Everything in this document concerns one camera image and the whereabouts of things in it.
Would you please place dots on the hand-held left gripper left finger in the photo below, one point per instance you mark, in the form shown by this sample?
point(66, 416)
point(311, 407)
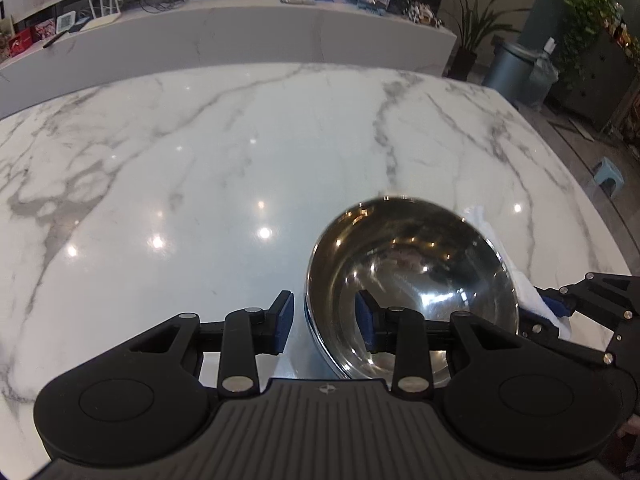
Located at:
point(285, 320)

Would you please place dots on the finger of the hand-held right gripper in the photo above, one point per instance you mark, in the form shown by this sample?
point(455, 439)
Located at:
point(607, 292)
point(545, 332)

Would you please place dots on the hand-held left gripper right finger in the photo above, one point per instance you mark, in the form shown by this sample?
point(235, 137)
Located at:
point(363, 317)

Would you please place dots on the white cleaning cloth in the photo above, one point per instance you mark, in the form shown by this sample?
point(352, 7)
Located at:
point(531, 296)

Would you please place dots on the steel bowl with blue outside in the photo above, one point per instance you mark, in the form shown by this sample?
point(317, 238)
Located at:
point(425, 260)

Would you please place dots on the small blue stool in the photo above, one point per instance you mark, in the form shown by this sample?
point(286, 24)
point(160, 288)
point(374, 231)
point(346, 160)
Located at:
point(609, 175)

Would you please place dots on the dark grey cabinet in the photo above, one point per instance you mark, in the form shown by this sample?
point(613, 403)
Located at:
point(605, 85)

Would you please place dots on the clear plastic bag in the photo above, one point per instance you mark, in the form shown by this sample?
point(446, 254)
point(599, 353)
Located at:
point(544, 75)

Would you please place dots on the grey round trash can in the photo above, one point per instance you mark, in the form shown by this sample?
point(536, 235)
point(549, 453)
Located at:
point(510, 72)

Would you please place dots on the leafy green plant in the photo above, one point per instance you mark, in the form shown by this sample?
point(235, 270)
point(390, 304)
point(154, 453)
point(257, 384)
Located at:
point(587, 20)

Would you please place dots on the tall potted plant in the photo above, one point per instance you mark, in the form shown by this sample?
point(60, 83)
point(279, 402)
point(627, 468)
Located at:
point(470, 35)

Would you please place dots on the dark patterned ornaments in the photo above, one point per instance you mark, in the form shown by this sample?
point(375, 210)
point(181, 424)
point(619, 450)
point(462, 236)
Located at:
point(417, 5)

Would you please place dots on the white router with antennas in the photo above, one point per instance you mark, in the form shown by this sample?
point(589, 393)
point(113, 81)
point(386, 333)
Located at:
point(102, 20)

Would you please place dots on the black pen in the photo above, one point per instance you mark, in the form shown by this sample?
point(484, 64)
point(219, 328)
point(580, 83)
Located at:
point(55, 39)

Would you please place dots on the small white display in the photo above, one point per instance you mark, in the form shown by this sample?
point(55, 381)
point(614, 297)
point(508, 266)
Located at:
point(66, 21)

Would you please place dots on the red patterned box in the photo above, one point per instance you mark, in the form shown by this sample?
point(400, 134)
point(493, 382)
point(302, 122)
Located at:
point(44, 30)

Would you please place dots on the red box with white mark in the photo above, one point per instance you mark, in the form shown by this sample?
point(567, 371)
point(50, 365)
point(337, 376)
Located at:
point(16, 45)

